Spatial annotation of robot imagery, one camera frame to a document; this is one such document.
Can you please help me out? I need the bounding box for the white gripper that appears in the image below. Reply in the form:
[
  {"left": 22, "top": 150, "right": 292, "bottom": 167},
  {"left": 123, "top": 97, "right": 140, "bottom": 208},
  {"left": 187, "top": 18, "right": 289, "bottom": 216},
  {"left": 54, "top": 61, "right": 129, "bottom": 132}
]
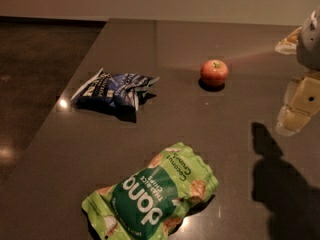
[{"left": 275, "top": 5, "right": 320, "bottom": 137}]

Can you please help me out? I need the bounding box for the blue chip bag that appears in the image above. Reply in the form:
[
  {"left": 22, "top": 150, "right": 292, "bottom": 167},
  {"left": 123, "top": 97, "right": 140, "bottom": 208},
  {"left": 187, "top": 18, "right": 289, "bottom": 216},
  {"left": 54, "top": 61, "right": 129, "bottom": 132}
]
[{"left": 70, "top": 68, "right": 159, "bottom": 110}]

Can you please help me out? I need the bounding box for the red apple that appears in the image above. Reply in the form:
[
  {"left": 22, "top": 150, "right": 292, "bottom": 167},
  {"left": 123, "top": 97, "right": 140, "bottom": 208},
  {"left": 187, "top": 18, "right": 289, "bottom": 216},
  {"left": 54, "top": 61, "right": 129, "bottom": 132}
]
[{"left": 200, "top": 60, "right": 229, "bottom": 87}]

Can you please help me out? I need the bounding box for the green rice chips bag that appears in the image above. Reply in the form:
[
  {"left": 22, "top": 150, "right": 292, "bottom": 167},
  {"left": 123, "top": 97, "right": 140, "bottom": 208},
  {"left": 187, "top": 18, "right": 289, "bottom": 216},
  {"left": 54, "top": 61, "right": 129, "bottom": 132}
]
[{"left": 82, "top": 142, "right": 218, "bottom": 240}]

